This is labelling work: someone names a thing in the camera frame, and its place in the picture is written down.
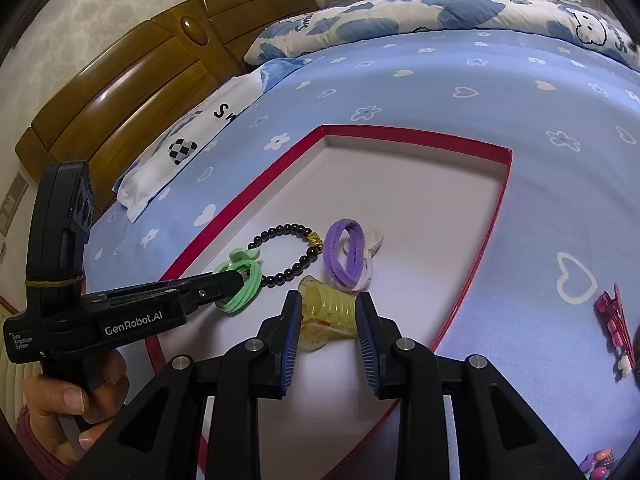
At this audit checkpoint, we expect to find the colourful plastic bead bracelet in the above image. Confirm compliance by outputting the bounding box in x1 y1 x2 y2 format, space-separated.
578 447 618 480

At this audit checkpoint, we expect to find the green hair tie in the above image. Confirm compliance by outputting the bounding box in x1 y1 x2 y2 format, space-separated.
211 246 265 316

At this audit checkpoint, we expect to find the pink hair clip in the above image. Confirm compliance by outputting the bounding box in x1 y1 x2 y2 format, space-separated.
596 283 638 379

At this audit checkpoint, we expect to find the yellow hair claw clip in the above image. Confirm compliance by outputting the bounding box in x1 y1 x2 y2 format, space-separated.
298 275 357 352

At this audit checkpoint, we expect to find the black bead bracelet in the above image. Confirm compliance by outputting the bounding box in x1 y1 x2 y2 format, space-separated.
246 222 324 290

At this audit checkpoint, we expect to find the purple hair tie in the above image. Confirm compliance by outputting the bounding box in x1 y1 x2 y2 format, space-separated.
321 218 367 287

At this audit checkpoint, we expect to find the person's left hand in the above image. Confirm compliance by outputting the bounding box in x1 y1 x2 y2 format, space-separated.
16 350 129 477

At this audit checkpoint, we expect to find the light blue bed sheet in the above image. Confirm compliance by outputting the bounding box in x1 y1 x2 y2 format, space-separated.
86 30 639 460

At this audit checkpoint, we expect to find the white patterned pillow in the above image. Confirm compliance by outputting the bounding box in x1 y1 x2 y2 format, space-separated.
113 58 310 222

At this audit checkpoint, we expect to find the wooden headboard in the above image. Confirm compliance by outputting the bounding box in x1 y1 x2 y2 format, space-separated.
15 0 319 216

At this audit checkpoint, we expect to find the red shallow tray box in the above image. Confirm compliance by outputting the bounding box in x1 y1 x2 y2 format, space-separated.
166 125 513 479

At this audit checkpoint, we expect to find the blue white patterned quilt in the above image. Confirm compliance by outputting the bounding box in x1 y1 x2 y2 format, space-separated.
244 0 639 70

